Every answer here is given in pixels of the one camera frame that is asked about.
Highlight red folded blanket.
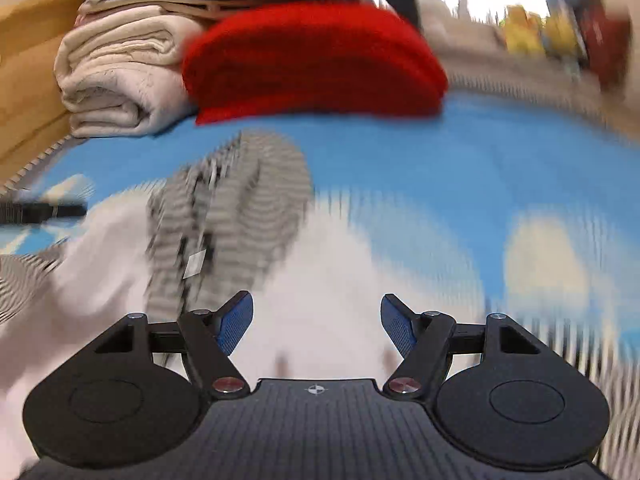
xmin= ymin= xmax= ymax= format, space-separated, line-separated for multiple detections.
xmin=181 ymin=2 xmax=449 ymax=126

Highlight black white striped shirt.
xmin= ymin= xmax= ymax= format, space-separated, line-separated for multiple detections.
xmin=144 ymin=130 xmax=316 ymax=322

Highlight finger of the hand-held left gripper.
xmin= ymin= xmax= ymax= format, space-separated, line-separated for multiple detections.
xmin=0 ymin=201 xmax=88 ymax=226

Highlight yellow plush toys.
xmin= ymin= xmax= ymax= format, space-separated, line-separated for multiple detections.
xmin=502 ymin=4 xmax=587 ymax=57

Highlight white garment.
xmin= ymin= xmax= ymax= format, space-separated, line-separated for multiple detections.
xmin=0 ymin=205 xmax=168 ymax=466

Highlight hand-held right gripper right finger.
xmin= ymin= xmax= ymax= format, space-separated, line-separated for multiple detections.
xmin=380 ymin=294 xmax=543 ymax=399

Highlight red object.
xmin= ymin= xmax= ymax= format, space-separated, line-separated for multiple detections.
xmin=580 ymin=5 xmax=632 ymax=92

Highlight beige knitted blanket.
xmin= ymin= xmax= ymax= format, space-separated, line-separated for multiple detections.
xmin=419 ymin=0 xmax=640 ymax=128

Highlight blue white printed bed sheet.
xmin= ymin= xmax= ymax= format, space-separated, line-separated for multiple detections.
xmin=0 ymin=85 xmax=640 ymax=480

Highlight cream folded blanket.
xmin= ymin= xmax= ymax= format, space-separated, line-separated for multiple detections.
xmin=54 ymin=12 xmax=201 ymax=138

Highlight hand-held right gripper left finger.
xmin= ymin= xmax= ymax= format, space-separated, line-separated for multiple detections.
xmin=95 ymin=290 xmax=254 ymax=402

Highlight wooden headboard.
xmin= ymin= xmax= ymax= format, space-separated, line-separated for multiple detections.
xmin=0 ymin=0 xmax=101 ymax=186

